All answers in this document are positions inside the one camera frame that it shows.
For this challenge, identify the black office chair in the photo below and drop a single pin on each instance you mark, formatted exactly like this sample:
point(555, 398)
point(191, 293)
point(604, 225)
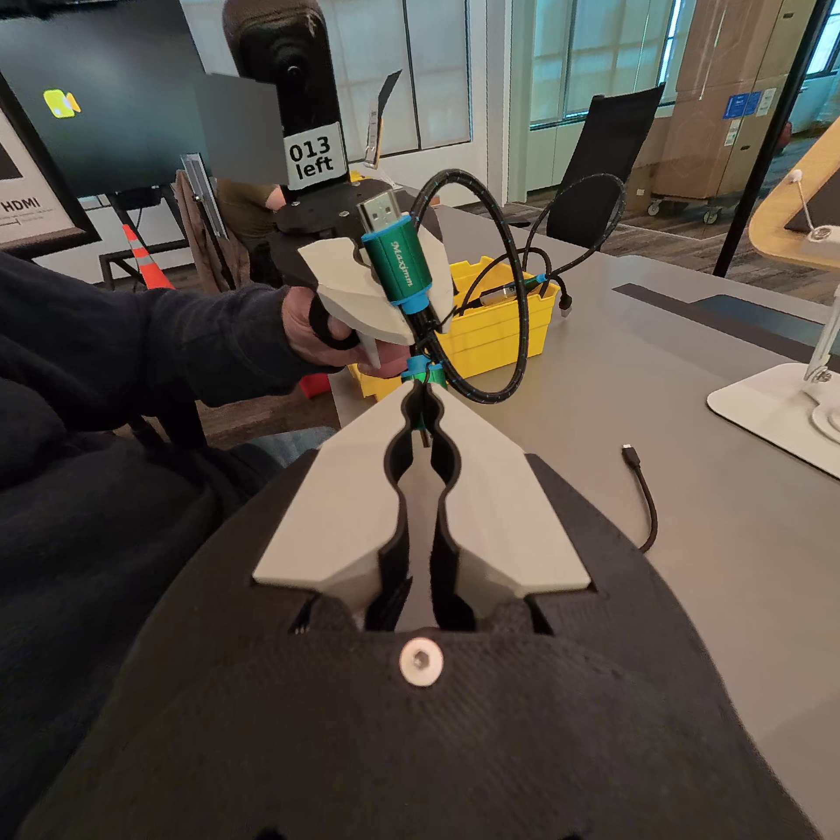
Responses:
point(610, 145)

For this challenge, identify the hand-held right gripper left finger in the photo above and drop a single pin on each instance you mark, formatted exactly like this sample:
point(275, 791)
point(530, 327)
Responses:
point(322, 525)

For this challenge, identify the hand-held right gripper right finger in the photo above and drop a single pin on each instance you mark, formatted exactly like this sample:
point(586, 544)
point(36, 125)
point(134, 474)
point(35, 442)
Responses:
point(519, 532)

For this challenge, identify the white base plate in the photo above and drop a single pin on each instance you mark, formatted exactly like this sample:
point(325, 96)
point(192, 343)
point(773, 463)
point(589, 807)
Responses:
point(775, 414)

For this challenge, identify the black monitor screen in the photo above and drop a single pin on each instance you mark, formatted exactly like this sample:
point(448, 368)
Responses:
point(105, 92)

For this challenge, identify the framed marker sign board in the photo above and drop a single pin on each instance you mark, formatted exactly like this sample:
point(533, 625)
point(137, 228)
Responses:
point(33, 197)

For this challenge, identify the cart with cardboard boxes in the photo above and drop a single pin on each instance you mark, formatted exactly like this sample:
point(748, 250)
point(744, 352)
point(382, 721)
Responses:
point(735, 92)

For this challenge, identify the person's left forearm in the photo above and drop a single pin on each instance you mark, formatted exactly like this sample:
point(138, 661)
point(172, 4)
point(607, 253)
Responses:
point(145, 341)

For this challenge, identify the black stand pole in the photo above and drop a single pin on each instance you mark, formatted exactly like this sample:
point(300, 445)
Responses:
point(775, 131)

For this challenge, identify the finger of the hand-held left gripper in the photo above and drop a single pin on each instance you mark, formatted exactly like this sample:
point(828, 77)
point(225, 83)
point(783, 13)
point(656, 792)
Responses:
point(348, 282)

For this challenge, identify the person's left hand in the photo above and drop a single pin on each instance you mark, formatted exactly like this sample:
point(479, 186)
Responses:
point(309, 335)

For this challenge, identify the person's black top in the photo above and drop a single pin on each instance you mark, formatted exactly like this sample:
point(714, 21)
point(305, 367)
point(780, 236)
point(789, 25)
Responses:
point(92, 617)

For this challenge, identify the yellow plastic bin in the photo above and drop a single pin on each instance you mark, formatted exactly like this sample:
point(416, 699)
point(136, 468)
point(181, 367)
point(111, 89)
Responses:
point(486, 341)

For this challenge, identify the orange traffic cone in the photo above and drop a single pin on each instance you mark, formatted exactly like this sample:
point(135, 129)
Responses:
point(147, 263)

